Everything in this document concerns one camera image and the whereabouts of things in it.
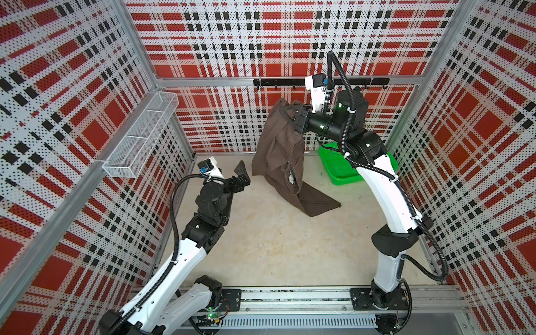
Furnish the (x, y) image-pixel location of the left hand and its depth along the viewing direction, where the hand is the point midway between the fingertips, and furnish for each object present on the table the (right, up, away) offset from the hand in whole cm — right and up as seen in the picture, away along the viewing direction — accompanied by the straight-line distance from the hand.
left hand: (236, 166), depth 71 cm
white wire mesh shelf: (-52, +4, +20) cm, 56 cm away
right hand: (+17, +16, -13) cm, 26 cm away
